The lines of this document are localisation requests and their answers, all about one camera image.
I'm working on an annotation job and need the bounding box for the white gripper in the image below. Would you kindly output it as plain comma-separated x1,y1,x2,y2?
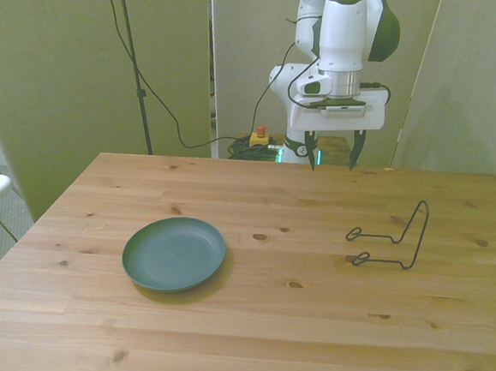
284,80,389,178

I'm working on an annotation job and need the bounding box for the dark green round plate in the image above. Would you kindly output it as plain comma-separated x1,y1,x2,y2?
119,212,230,298

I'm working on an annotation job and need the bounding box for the small wooden robot base table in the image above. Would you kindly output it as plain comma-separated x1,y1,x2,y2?
232,128,361,170

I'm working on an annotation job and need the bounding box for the yellow emergency stop button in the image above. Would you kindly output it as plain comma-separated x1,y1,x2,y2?
248,124,272,150

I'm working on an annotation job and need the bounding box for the black tripod stand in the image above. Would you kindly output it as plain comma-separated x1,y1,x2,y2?
98,0,166,156

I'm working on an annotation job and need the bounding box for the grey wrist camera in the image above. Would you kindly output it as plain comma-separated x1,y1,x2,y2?
296,93,374,123

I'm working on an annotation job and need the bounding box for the coiled dark cable bundle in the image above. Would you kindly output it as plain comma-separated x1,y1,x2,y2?
225,134,285,164

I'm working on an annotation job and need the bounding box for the black wire plate stand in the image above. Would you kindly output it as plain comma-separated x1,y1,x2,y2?
344,194,432,272

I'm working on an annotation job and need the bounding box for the black tripod cable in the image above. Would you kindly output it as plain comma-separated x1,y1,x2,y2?
85,0,264,155

